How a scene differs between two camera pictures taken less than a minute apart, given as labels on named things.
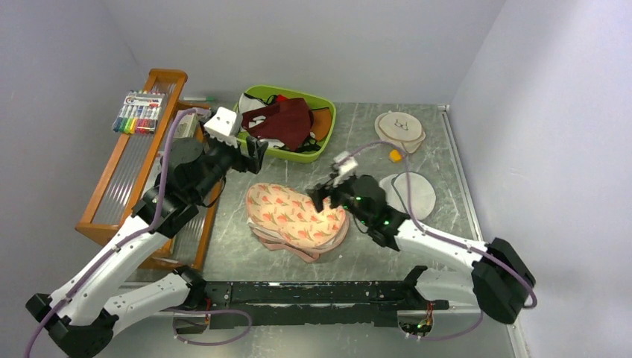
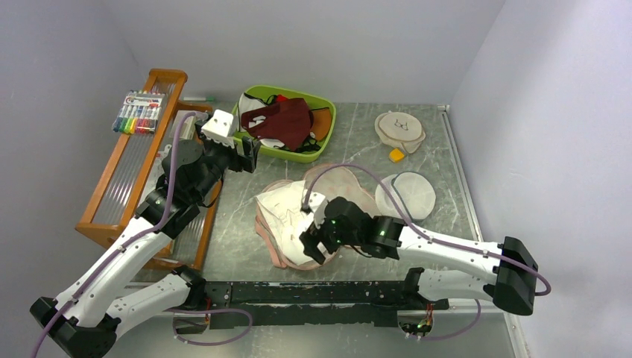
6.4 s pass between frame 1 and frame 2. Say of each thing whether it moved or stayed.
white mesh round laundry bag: stayed
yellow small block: stayed
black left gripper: stayed
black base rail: stayed
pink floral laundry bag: moved
